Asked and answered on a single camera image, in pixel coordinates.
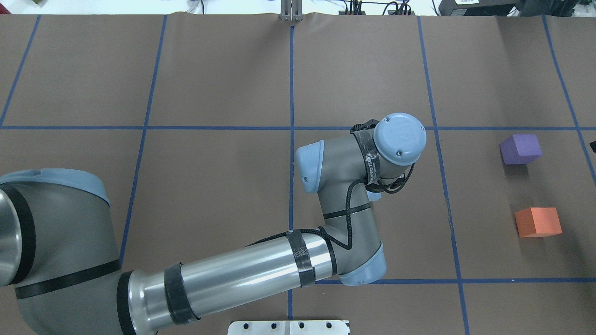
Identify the aluminium frame post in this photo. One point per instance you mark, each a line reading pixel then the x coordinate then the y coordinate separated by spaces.
pixel 291 10

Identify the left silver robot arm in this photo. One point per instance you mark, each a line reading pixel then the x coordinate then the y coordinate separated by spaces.
pixel 58 247

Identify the purple foam block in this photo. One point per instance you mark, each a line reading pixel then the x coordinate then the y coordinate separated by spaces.
pixel 520 149

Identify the orange foam block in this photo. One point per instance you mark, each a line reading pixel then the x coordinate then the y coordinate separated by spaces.
pixel 537 222

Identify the light blue foam block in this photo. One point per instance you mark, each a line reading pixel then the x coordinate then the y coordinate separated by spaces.
pixel 375 195

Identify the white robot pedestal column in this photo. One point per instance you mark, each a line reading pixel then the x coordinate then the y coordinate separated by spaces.
pixel 290 327

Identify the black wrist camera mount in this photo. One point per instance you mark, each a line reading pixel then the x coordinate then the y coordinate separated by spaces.
pixel 371 124

